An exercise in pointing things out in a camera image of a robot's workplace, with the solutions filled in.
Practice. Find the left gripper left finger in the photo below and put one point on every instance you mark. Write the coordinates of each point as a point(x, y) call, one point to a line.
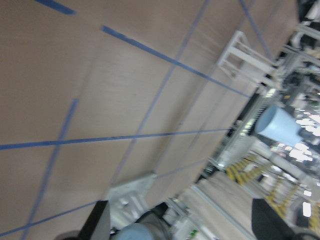
point(97, 225)

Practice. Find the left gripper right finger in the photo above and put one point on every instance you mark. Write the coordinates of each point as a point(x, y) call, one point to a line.
point(266, 224)

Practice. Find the light blue ikea cup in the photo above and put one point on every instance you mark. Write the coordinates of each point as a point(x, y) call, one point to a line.
point(278, 125)

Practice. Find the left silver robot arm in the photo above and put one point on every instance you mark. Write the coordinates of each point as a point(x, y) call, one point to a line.
point(152, 226)

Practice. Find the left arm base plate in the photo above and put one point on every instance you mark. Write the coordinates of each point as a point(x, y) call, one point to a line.
point(127, 200)

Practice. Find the white wire cup rack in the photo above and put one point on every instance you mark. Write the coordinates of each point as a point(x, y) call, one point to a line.
point(239, 59)

